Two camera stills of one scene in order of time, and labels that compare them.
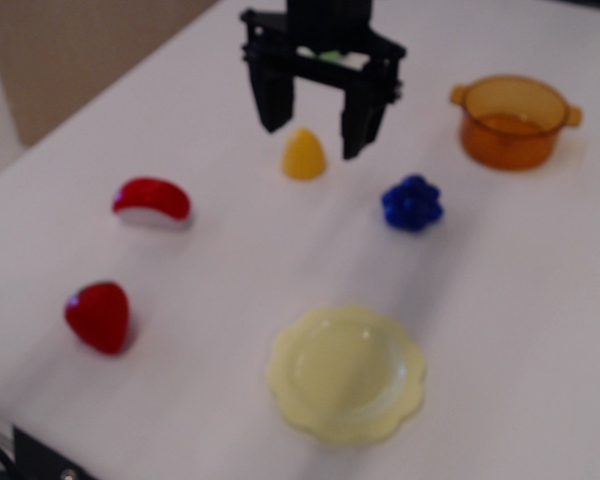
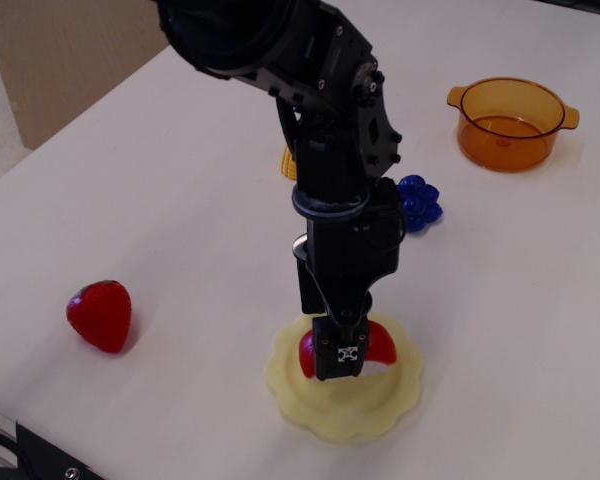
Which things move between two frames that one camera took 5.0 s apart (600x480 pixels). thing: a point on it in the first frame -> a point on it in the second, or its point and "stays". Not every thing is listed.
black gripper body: x=272 y=40 -> x=352 y=244
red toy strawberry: x=99 y=313 stays
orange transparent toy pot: x=512 y=123 stays
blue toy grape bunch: x=412 y=205 stays
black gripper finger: x=362 y=118 -> x=340 y=351
